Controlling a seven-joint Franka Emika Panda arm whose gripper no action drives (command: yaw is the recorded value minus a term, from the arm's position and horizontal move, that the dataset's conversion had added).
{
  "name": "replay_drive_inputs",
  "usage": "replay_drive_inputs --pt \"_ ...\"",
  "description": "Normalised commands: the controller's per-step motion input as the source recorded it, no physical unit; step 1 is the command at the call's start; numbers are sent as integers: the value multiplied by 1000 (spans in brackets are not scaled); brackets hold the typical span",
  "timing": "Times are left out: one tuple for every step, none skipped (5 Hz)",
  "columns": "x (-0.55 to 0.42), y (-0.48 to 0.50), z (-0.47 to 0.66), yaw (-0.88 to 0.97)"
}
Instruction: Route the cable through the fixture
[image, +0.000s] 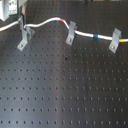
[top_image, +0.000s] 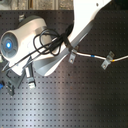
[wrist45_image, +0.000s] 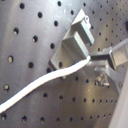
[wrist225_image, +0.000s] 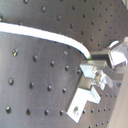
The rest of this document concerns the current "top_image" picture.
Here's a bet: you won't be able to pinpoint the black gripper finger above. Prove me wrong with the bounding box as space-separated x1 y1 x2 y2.
27 77 36 89
5 78 20 96

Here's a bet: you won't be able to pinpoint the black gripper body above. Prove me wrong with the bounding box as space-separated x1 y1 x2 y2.
9 64 33 78

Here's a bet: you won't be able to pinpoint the white cable with blue marks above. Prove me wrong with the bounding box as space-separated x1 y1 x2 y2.
75 51 128 63

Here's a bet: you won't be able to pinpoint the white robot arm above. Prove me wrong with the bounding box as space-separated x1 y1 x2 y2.
0 0 111 96

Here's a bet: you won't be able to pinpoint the black robot wiring loops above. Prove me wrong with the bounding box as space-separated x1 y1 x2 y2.
1 23 75 73

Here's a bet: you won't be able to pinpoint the black perforated breadboard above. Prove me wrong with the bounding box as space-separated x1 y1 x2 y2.
0 10 128 128

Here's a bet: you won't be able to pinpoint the left metal cable clip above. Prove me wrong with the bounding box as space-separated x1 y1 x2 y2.
69 47 78 64

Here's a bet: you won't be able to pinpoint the metal cable clip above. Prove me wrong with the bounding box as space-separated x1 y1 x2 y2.
101 51 114 70
69 47 78 64

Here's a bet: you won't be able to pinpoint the right metal cable clip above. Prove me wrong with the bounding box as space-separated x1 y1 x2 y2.
101 51 114 70

